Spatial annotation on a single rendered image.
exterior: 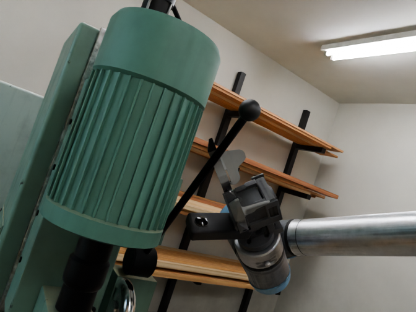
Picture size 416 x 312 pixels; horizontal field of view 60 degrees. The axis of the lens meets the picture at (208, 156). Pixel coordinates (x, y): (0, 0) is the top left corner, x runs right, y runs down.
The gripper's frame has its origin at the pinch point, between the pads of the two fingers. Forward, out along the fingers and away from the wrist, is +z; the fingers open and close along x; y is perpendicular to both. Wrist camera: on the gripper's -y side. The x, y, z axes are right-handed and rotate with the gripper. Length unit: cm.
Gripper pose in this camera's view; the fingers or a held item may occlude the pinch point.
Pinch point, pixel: (216, 166)
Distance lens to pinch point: 55.4
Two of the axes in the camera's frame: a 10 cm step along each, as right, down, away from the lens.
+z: -2.9, -7.1, -6.4
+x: 2.3, 6.0, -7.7
